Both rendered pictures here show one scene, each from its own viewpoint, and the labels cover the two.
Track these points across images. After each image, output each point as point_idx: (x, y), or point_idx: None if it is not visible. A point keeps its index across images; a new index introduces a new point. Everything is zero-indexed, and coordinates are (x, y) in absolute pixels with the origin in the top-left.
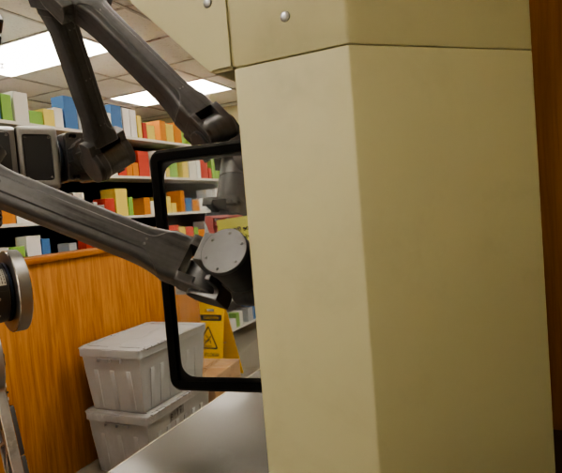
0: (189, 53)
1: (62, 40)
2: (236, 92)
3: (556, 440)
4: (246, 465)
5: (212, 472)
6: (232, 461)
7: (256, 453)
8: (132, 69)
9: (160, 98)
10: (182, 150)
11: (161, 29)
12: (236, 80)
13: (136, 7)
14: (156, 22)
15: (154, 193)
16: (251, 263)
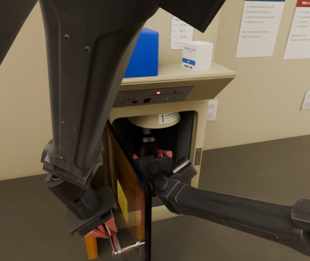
0: (218, 93)
1: None
2: (208, 103)
3: (100, 184)
4: (164, 249)
5: (176, 257)
6: (165, 257)
7: (155, 252)
8: (103, 121)
9: (94, 147)
10: (138, 168)
11: (225, 86)
12: (208, 99)
13: (233, 78)
14: (226, 84)
15: (151, 215)
16: (202, 148)
